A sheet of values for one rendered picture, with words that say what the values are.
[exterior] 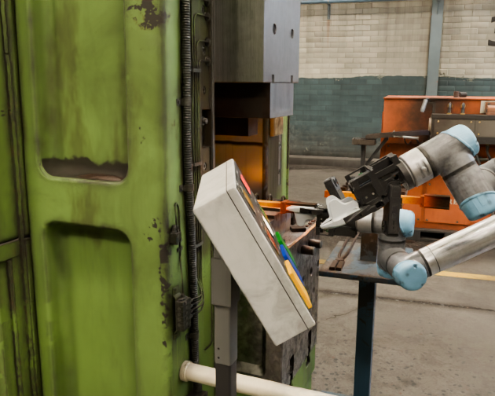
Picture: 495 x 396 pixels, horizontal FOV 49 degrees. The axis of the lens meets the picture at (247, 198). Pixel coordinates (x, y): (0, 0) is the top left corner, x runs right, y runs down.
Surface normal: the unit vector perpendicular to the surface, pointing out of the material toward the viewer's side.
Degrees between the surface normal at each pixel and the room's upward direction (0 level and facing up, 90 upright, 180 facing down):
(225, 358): 90
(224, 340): 90
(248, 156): 90
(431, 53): 90
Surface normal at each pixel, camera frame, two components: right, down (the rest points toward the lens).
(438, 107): -0.29, 0.19
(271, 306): 0.04, 0.21
